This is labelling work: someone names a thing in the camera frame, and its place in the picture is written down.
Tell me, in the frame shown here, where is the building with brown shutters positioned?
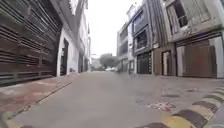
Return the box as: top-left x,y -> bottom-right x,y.
0,0 -> 65,88

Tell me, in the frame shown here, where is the tree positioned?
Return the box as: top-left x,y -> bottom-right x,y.
98,52 -> 120,70

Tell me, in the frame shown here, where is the dark building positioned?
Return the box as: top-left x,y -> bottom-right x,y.
130,0 -> 178,76

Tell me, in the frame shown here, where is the grey asphalt road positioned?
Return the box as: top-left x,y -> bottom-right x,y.
0,70 -> 224,128

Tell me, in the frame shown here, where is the white building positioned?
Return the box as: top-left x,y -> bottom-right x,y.
55,0 -> 93,78

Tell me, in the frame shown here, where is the yellow and black speed bump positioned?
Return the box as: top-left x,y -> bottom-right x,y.
132,85 -> 224,128

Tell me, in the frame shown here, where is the grey building with brown gate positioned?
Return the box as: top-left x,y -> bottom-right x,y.
161,0 -> 224,80

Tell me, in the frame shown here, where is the reddish paved strip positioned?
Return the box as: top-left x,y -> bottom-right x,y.
0,73 -> 80,118

